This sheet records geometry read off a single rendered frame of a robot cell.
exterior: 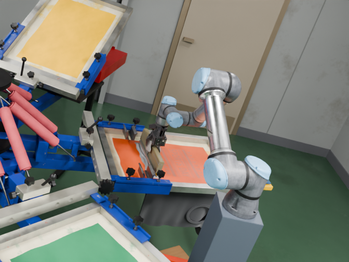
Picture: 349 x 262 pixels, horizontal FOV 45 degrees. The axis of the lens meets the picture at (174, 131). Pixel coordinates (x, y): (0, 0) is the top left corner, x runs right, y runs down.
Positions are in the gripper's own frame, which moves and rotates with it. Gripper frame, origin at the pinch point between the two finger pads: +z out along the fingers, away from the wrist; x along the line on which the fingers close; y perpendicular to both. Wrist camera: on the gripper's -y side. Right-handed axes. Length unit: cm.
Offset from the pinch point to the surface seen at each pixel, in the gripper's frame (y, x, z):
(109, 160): 11.5, -25.9, 1.0
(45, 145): 9, -58, -3
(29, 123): 9, -68, -15
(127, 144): -13.2, -9.8, 5.2
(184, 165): 3.6, 21.2, 4.6
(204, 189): 30.2, 23.3, 1.2
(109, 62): -108, -7, -8
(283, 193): -105, 208, 102
